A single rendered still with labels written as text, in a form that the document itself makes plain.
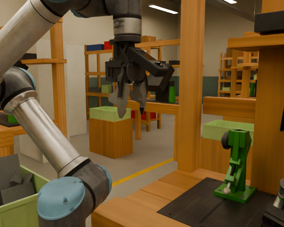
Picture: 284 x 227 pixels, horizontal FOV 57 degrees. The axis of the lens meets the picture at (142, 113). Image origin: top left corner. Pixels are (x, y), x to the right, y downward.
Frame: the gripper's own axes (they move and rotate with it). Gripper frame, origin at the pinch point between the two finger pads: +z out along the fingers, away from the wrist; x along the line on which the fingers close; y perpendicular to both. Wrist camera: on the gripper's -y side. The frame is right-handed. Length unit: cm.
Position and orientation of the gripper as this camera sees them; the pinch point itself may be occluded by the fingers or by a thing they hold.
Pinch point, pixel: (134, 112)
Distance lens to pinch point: 71.2
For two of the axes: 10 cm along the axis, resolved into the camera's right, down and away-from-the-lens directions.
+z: 0.0, 9.9, 1.5
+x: -6.3, 1.2, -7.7
